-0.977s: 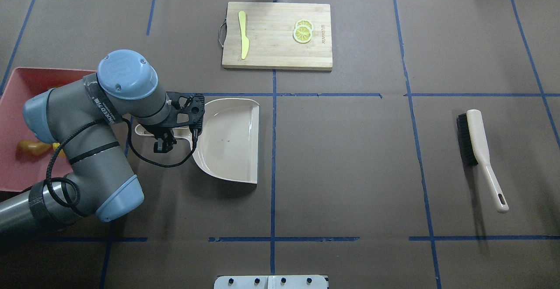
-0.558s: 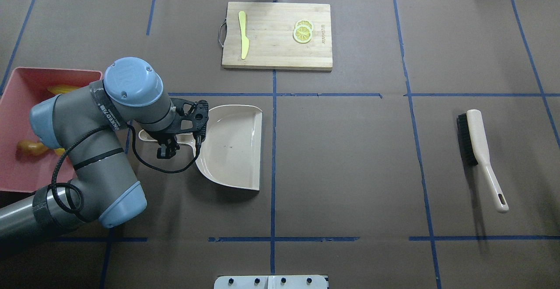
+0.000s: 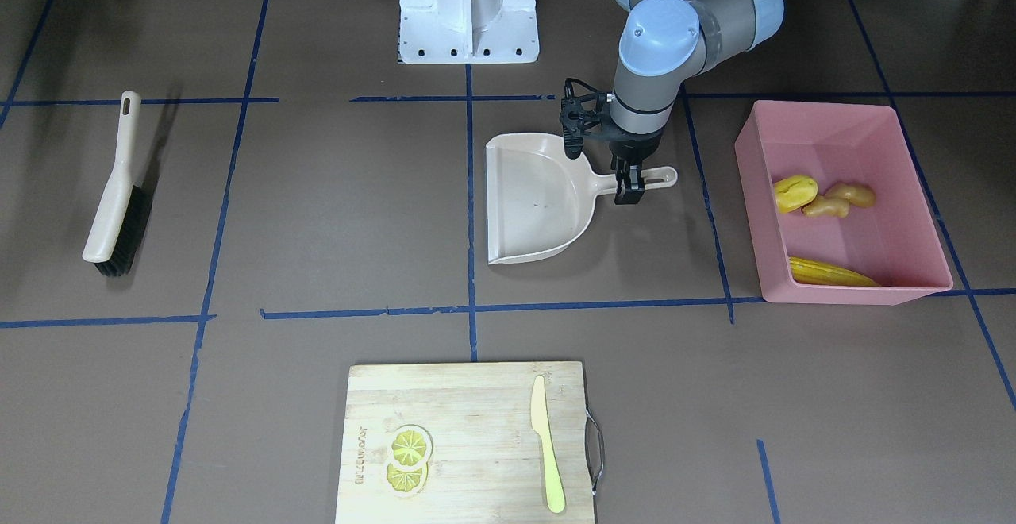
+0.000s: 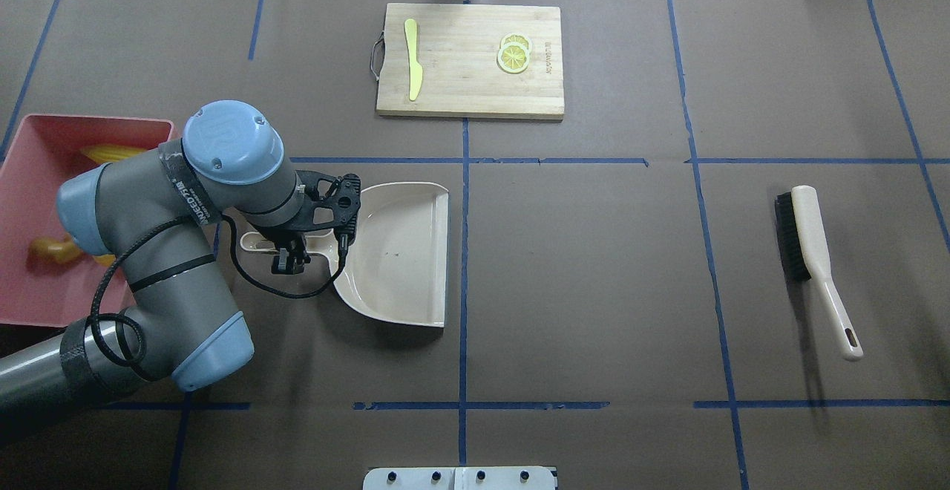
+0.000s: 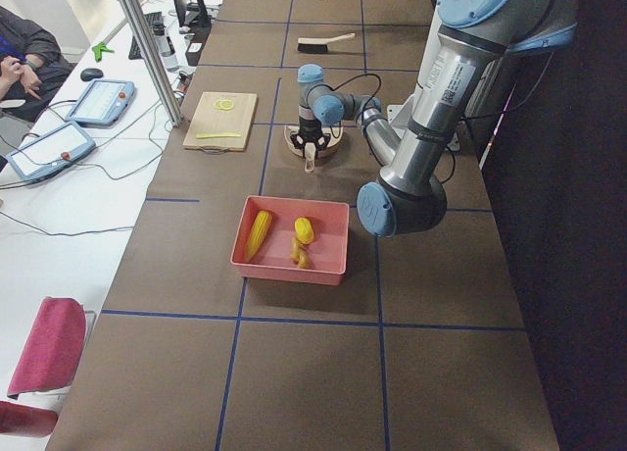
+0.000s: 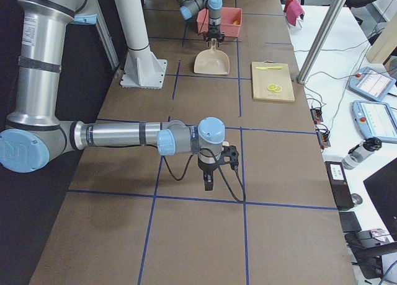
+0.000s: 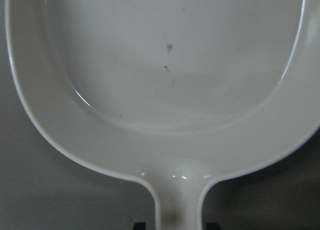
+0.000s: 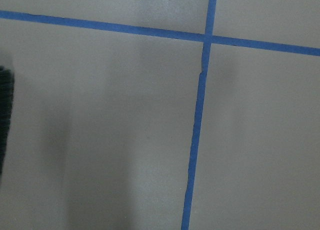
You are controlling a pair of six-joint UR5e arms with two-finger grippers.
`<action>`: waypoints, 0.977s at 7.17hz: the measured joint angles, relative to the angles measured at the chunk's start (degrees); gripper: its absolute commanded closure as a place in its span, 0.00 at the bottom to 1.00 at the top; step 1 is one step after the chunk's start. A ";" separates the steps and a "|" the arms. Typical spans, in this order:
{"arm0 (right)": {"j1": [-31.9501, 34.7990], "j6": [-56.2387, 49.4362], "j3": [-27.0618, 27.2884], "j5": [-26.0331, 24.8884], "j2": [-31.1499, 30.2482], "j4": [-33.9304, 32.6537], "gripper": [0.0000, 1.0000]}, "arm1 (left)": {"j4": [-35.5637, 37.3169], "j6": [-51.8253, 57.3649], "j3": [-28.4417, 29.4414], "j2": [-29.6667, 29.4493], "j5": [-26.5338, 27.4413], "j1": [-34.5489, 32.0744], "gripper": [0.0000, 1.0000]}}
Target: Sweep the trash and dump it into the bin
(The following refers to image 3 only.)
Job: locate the tan toy ginger root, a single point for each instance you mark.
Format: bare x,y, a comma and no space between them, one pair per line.
839,200

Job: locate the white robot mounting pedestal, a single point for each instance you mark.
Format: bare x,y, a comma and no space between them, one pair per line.
440,32

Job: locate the yellow toy corn cob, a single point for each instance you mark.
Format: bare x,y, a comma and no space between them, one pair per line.
815,272

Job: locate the white handled black brush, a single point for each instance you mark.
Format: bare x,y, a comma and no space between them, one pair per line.
117,230

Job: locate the yellow plastic toy knife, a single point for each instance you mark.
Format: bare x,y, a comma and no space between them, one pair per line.
554,493

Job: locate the pink plastic bin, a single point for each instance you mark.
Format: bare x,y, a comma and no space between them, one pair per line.
894,243

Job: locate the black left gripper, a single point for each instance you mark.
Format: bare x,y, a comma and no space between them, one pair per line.
633,145

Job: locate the upper toy lemon slice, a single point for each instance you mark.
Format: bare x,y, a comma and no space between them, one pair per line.
411,447

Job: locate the yellow toy potato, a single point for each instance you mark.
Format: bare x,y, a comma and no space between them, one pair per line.
794,192

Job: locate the wooden cutting board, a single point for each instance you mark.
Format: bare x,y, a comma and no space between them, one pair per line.
486,465

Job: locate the beige plastic dustpan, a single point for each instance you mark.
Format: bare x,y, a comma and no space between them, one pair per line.
538,201

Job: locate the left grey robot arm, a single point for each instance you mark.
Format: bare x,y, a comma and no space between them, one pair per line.
663,43

